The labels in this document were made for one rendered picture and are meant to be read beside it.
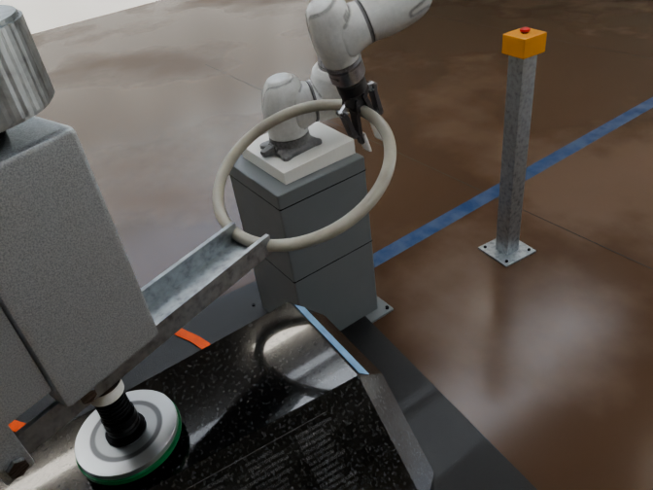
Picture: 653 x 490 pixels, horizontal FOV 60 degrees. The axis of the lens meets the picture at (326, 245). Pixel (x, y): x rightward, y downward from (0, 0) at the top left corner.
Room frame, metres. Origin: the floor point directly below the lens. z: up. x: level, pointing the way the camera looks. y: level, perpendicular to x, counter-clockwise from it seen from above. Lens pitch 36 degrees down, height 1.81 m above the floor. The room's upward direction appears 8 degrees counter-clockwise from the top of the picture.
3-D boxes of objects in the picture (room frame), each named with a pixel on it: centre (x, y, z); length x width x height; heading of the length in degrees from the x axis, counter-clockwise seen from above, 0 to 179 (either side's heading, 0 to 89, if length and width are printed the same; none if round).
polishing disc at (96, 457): (0.78, 0.47, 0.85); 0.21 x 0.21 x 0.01
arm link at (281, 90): (2.01, 0.07, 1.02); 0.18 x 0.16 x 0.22; 102
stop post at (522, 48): (2.24, -0.90, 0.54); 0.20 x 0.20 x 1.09; 25
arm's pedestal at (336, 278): (2.01, 0.08, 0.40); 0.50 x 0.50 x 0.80; 31
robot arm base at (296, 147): (2.00, 0.10, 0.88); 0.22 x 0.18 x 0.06; 124
